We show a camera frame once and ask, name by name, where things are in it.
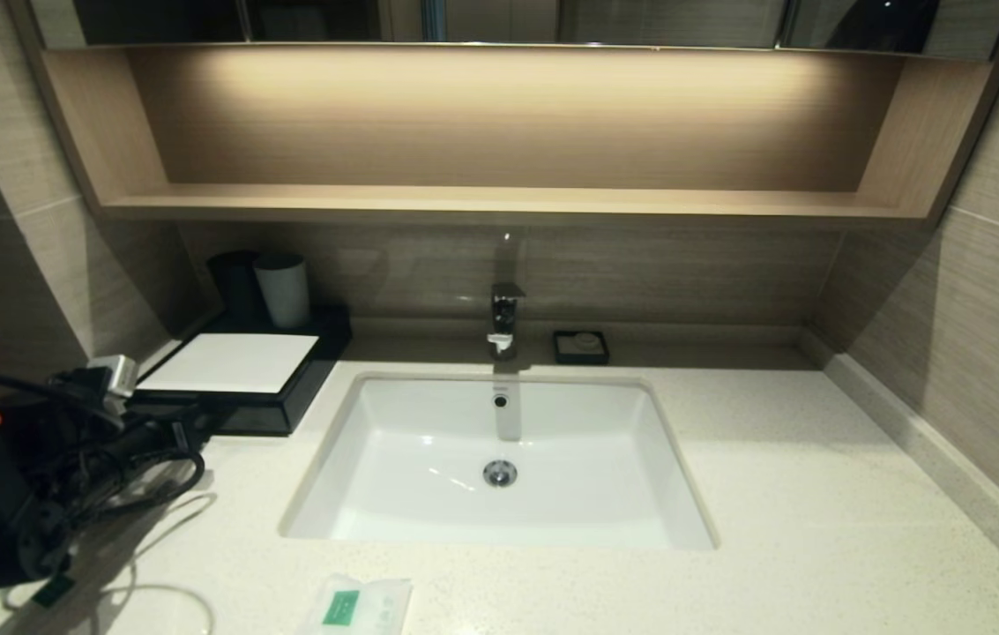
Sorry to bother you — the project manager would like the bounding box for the grey plastic cup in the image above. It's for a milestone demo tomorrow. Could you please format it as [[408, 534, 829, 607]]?
[[252, 253, 311, 331]]

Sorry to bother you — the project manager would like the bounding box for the black plastic cup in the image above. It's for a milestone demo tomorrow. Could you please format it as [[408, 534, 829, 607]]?
[[207, 250, 267, 324]]

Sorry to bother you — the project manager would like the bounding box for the black soap dish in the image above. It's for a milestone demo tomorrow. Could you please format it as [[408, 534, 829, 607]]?
[[552, 330, 611, 366]]

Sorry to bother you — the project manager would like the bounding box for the mirror cabinet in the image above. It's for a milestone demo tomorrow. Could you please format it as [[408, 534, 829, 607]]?
[[27, 0, 999, 61]]

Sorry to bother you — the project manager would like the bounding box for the white rectangular board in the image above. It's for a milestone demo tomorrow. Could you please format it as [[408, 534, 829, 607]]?
[[139, 332, 321, 394]]

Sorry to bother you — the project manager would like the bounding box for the white ceramic sink basin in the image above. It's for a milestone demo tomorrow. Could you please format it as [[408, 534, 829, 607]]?
[[280, 372, 719, 551]]

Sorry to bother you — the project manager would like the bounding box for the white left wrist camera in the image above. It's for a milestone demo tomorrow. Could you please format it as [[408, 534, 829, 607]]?
[[87, 355, 140, 400]]

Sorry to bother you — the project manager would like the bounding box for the black amenity tray box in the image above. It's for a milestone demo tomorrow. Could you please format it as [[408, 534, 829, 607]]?
[[130, 304, 354, 437]]

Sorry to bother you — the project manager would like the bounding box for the small sachet green label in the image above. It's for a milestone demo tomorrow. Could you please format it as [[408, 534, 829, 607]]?
[[294, 573, 414, 635]]

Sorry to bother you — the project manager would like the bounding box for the wrapped toothbrush green label packet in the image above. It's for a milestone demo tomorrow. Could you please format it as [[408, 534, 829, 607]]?
[[0, 571, 86, 635]]

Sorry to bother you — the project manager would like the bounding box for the chrome faucet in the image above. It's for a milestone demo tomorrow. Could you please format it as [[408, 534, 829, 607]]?
[[487, 282, 527, 362]]

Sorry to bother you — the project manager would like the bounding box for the wooden wall shelf niche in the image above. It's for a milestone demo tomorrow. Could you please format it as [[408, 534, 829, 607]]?
[[10, 41, 999, 232]]

